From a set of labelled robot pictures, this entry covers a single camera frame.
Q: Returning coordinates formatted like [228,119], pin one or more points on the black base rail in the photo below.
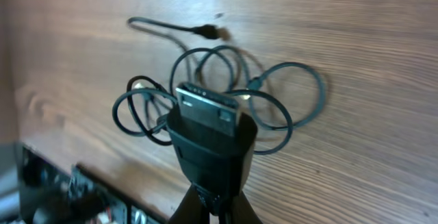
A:
[49,195]

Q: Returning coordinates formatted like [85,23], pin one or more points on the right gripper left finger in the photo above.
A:
[191,210]

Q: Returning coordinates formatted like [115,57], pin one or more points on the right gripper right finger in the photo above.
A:
[241,211]

